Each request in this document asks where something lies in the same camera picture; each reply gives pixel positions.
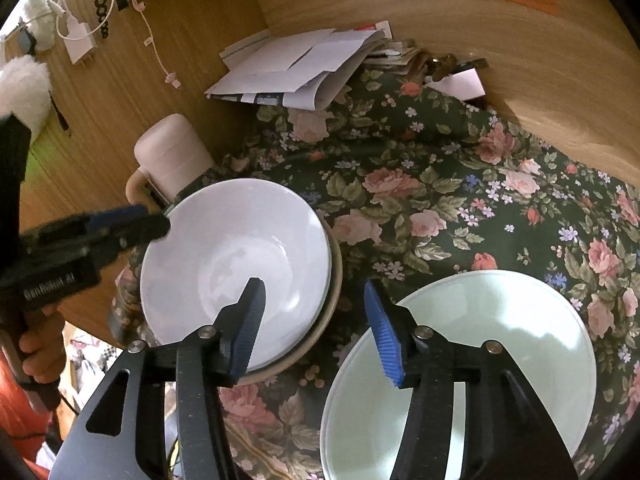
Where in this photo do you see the person's left hand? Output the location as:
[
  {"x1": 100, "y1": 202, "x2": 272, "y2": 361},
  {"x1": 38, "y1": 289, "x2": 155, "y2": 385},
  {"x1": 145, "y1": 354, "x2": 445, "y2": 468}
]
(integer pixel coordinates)
[{"x1": 19, "y1": 306, "x2": 66, "y2": 386}]

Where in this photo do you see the pink mug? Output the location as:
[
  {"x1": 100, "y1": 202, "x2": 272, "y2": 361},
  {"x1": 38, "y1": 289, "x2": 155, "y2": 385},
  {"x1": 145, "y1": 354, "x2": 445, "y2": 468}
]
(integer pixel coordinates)
[{"x1": 125, "y1": 113, "x2": 213, "y2": 206}]

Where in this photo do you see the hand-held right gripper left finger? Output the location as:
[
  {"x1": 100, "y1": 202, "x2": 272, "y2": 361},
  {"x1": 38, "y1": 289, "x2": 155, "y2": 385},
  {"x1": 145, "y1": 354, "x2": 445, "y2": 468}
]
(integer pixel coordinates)
[{"x1": 50, "y1": 277, "x2": 268, "y2": 480}]

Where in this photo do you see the white fluffy headband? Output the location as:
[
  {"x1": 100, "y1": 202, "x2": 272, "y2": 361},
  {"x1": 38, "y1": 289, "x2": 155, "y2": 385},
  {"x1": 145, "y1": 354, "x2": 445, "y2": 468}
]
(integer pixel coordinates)
[{"x1": 22, "y1": 0, "x2": 63, "y2": 51}]

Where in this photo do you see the white beaded cord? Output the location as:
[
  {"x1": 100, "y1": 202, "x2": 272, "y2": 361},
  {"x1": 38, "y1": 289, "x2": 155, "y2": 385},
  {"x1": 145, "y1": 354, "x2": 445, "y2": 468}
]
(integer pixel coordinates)
[{"x1": 127, "y1": 0, "x2": 181, "y2": 88}]

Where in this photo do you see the white black-spotted bowl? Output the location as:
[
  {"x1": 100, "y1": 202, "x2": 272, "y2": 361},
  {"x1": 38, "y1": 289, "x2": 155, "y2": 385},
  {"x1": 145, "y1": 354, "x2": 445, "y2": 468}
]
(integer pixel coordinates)
[{"x1": 140, "y1": 178, "x2": 333, "y2": 368}]

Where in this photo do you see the pink bowl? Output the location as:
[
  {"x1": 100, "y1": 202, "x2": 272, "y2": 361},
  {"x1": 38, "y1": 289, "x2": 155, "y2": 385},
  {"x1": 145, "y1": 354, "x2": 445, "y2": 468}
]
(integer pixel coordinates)
[{"x1": 150, "y1": 225, "x2": 345, "y2": 387}]

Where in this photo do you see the red and white tube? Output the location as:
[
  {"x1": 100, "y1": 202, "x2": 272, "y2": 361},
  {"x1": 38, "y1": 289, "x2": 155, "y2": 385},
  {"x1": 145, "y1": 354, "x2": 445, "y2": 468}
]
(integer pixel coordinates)
[{"x1": 350, "y1": 20, "x2": 393, "y2": 41}]

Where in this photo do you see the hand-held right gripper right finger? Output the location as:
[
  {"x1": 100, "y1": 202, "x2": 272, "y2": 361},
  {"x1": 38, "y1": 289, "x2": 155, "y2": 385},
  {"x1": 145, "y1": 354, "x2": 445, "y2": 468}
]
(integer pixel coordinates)
[{"x1": 363, "y1": 281, "x2": 574, "y2": 480}]

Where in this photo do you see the mint green plate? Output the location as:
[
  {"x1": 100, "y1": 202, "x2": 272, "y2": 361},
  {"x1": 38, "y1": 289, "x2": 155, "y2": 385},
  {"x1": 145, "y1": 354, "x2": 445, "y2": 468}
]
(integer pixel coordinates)
[{"x1": 320, "y1": 270, "x2": 598, "y2": 480}]

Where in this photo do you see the white fluffy pompom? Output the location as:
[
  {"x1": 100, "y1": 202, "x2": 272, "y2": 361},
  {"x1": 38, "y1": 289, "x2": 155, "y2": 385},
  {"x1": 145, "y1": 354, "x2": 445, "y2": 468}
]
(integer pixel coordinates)
[{"x1": 0, "y1": 56, "x2": 53, "y2": 133}]

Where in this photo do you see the pile of white papers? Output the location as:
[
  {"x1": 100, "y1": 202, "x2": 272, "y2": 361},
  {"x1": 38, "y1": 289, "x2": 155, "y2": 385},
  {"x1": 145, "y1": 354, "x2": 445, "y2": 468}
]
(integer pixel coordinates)
[{"x1": 205, "y1": 27, "x2": 396, "y2": 111}]

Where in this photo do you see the small white box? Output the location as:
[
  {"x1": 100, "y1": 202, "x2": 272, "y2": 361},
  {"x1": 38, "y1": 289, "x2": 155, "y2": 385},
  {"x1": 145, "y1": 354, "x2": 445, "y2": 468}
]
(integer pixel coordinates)
[{"x1": 440, "y1": 67, "x2": 487, "y2": 101}]

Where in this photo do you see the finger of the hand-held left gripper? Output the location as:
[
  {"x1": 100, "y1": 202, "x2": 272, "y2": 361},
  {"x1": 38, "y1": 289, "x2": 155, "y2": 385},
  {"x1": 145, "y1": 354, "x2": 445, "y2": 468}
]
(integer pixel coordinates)
[
  {"x1": 22, "y1": 203, "x2": 146, "y2": 247},
  {"x1": 75, "y1": 213, "x2": 171, "y2": 267}
]

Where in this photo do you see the floral tablecloth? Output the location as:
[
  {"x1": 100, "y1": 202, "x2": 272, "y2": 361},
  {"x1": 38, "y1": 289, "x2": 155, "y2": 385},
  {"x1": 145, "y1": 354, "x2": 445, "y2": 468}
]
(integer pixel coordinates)
[{"x1": 107, "y1": 67, "x2": 640, "y2": 480}]

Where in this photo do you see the person's left forearm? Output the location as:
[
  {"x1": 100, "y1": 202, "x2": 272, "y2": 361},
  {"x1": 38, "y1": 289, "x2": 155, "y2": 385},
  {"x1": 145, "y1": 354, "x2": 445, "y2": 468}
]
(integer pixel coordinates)
[{"x1": 0, "y1": 355, "x2": 56, "y2": 480}]

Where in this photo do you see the checked cloth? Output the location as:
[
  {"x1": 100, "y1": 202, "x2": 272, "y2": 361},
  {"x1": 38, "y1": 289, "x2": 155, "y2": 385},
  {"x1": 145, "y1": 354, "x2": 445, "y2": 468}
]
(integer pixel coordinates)
[{"x1": 62, "y1": 332, "x2": 128, "y2": 376}]

